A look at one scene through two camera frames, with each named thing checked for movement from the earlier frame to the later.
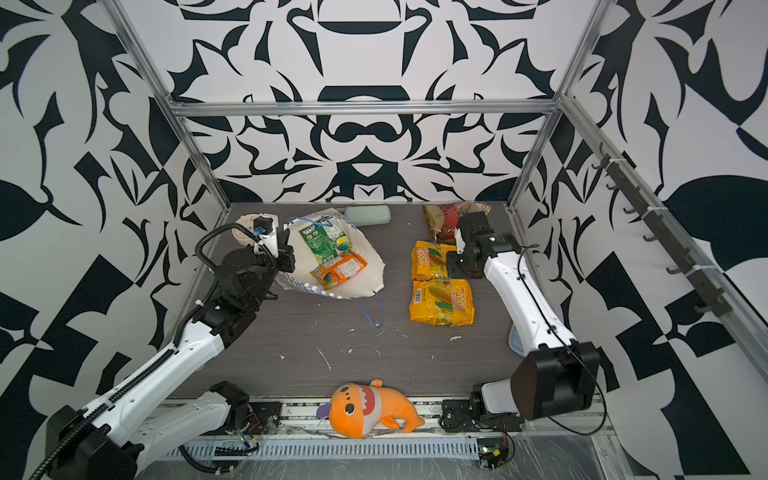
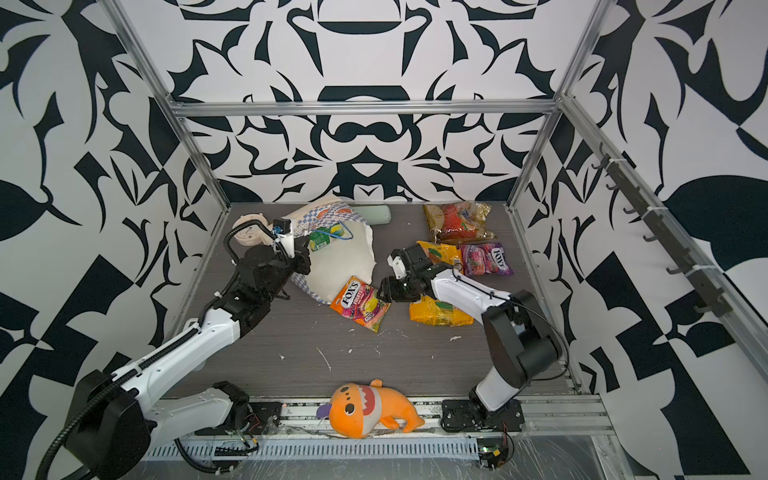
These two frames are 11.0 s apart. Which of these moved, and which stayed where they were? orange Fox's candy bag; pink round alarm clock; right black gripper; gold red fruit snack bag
Moved: orange Fox's candy bag; right black gripper
Stayed: gold red fruit snack bag; pink round alarm clock
